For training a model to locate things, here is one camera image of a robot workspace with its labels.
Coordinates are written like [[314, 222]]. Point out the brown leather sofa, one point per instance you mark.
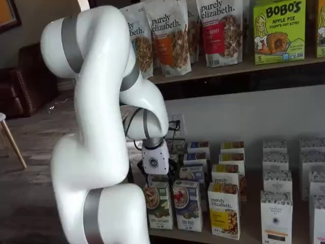
[[30, 84]]

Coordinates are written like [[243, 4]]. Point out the green white cereal box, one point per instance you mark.
[[158, 208], [179, 148], [160, 179]]

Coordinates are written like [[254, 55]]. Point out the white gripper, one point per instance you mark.
[[156, 160]]

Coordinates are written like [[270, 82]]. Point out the blue white cereal box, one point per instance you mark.
[[195, 158], [188, 208], [191, 174], [199, 147]]

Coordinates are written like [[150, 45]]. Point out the orange label granola pouch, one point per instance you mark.
[[167, 38]]

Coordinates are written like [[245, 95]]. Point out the white stool wooden legs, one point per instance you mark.
[[15, 150]]

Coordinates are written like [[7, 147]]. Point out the white organic pantry box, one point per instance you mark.
[[317, 183], [275, 146], [312, 145], [275, 161], [276, 180], [304, 183], [276, 218], [319, 221]]

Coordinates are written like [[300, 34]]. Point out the yellow white granola box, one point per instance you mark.
[[232, 158], [223, 216], [226, 172], [232, 147]]

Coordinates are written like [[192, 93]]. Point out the yellow Bobo's snack box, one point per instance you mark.
[[321, 28]]

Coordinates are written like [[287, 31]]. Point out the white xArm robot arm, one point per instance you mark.
[[101, 114]]

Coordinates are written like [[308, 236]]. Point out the white granola pouch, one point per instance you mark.
[[194, 30]]

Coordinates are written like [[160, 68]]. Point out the red label granola pouch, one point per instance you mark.
[[219, 33]]

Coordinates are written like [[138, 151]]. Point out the white wall outlet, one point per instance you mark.
[[182, 117]]

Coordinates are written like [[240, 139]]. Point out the green Bobo's apple pie box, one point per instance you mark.
[[279, 33]]

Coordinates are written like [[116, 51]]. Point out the dark framed wall picture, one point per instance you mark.
[[10, 15]]

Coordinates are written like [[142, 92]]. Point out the blue label granola pouch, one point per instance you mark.
[[144, 50]]

